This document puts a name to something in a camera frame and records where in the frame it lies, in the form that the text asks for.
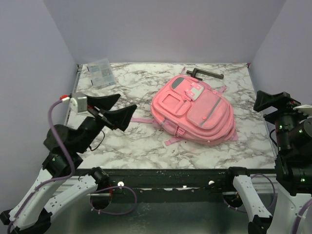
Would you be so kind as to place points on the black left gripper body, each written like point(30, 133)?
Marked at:
point(97, 114)

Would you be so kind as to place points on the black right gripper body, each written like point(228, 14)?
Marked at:
point(286, 109)

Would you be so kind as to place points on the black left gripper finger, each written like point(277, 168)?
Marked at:
point(119, 119)
point(103, 102)

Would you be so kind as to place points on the pink student backpack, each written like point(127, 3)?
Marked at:
point(190, 109)

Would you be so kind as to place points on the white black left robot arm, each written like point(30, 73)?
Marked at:
point(65, 146)

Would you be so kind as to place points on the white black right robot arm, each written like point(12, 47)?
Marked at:
point(293, 168)

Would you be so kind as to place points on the clear plastic organizer box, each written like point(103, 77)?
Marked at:
point(101, 73)

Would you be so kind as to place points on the black metal clamp tool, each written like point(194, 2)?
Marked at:
point(196, 71)

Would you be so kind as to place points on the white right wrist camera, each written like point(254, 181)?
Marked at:
point(306, 110)

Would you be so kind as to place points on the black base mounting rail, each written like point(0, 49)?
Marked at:
point(174, 185)

